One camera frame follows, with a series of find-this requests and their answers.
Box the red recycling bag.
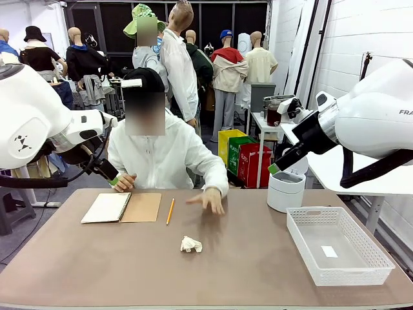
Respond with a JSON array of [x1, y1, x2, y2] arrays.
[[237, 143, 272, 189]]

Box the grey metal container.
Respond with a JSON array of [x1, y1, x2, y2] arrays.
[[263, 94, 294, 110]]

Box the mannequin with green checkered hat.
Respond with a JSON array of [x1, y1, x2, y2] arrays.
[[123, 3, 170, 94]]

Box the person's left forearm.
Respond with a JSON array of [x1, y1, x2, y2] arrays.
[[203, 154, 230, 198]]

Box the person's right hand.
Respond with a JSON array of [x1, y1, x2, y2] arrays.
[[112, 173, 137, 193]]

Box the person in white hoodie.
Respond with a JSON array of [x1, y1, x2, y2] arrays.
[[106, 108, 230, 198]]

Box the green recycling bag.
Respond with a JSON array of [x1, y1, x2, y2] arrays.
[[227, 135, 257, 177]]

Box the white round trash bin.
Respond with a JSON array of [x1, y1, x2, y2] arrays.
[[267, 147, 309, 214]]

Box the white dress form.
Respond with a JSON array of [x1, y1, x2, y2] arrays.
[[237, 32, 252, 58]]

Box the glass jar with dark liquid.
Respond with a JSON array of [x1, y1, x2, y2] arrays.
[[266, 99, 282, 127]]

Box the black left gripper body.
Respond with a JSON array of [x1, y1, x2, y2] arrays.
[[63, 137, 104, 167]]

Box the grey cabinet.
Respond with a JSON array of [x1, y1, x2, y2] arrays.
[[250, 83, 277, 114]]

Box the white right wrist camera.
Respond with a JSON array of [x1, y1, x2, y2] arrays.
[[277, 96, 314, 125]]

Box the yellow pencil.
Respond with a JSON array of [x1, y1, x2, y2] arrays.
[[166, 198, 176, 226]]

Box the person's right forearm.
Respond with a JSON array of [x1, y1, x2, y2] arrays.
[[109, 151, 136, 178]]

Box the black tripod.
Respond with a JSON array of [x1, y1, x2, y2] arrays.
[[359, 51, 374, 81]]

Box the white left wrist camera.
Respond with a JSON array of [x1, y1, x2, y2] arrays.
[[102, 111, 119, 129]]

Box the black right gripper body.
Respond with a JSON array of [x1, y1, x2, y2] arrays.
[[292, 111, 339, 156]]

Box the mannequin with black bucket hat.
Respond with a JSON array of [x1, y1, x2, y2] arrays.
[[19, 25, 68, 81]]

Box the black baseball cap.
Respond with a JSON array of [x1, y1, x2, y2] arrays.
[[123, 67, 166, 94]]

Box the white perforated plastic basket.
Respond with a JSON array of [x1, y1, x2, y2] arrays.
[[286, 206, 396, 287]]

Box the mannequin in blue top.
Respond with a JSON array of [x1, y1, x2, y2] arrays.
[[0, 28, 20, 65]]

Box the navy blue garment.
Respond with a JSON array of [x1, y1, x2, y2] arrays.
[[51, 79, 74, 110]]

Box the person's left hand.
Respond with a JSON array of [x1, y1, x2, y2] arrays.
[[186, 187, 226, 216]]

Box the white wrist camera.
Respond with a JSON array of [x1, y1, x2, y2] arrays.
[[277, 96, 314, 125], [102, 111, 119, 129]]

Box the large white table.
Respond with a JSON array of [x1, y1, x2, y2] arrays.
[[280, 124, 413, 235]]

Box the yellow recycling bag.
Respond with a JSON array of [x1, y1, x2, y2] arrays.
[[217, 129, 248, 165]]

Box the black arm hose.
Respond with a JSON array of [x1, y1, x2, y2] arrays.
[[0, 175, 69, 190], [339, 148, 413, 190]]

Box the mannequin in cream shirt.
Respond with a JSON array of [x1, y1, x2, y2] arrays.
[[244, 30, 279, 85]]

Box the mannequin in dark green jacket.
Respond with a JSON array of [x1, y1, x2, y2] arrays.
[[185, 29, 214, 98]]

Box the mannequin in black hoodie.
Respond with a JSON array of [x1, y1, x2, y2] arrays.
[[66, 26, 110, 109]]

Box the black right arm hose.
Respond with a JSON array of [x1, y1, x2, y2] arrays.
[[339, 148, 413, 190]]

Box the mannequin with blue cap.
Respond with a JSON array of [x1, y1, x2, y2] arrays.
[[211, 29, 249, 143]]

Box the grey step stool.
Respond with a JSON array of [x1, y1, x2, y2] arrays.
[[0, 187, 37, 236]]

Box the small white side table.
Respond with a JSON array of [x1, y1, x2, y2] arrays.
[[250, 111, 285, 190]]

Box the spiral notebook brown cover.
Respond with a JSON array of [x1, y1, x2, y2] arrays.
[[80, 192, 162, 224]]

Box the black left arm hose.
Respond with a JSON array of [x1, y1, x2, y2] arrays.
[[0, 175, 69, 190]]

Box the tall mannequin in white shirt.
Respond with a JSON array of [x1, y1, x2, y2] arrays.
[[160, 0, 199, 129]]

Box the white paper ball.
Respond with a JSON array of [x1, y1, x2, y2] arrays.
[[179, 235, 203, 253]]

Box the white stand base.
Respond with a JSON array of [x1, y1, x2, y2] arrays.
[[11, 167, 62, 208]]

